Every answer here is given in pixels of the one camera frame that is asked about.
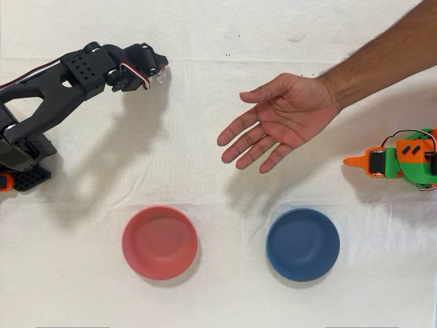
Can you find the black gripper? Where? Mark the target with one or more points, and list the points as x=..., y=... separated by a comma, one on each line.
x=150, y=61

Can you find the orange green gripper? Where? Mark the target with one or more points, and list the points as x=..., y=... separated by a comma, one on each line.
x=375, y=163

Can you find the red candy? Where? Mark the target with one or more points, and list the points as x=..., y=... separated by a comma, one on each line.
x=162, y=76

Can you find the person's bare forearm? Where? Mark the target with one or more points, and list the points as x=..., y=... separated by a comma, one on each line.
x=382, y=51

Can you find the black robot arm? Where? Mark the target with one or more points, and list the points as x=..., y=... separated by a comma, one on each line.
x=51, y=92

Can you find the orange green robot arm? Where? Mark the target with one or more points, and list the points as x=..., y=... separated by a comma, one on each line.
x=414, y=167

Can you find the person's bare hand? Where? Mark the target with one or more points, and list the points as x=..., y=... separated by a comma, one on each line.
x=293, y=112

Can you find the blue bowl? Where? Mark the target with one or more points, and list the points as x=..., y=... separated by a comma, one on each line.
x=302, y=244

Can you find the white table cloth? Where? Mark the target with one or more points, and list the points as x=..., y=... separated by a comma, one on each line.
x=205, y=188

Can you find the red bowl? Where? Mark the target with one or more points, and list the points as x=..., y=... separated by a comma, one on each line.
x=159, y=242

